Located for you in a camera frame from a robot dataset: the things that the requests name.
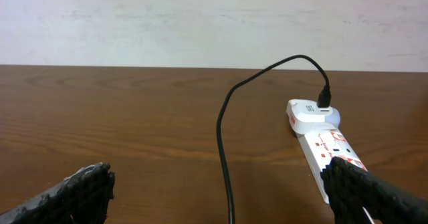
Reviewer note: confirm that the white USB charger plug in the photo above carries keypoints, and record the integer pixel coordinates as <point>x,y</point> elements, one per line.
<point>305,116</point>

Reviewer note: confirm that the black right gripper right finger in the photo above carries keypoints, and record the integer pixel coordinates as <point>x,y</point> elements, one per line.
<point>356,196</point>

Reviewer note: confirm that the white power strip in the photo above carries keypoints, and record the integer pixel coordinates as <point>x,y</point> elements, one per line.
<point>320,146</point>

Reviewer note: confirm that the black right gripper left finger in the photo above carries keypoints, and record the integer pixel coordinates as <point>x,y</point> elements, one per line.
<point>80,198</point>

